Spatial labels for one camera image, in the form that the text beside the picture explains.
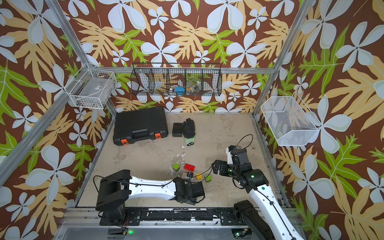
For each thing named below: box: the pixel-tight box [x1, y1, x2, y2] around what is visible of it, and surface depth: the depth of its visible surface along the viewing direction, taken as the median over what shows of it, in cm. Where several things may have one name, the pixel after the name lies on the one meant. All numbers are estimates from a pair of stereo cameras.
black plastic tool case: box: [113, 106, 169, 146], surface depth 103 cm
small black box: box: [172, 122, 183, 137], surface depth 107 cm
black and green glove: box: [182, 118, 196, 146], surface depth 109 cm
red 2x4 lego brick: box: [184, 163, 196, 172], surface depth 93 cm
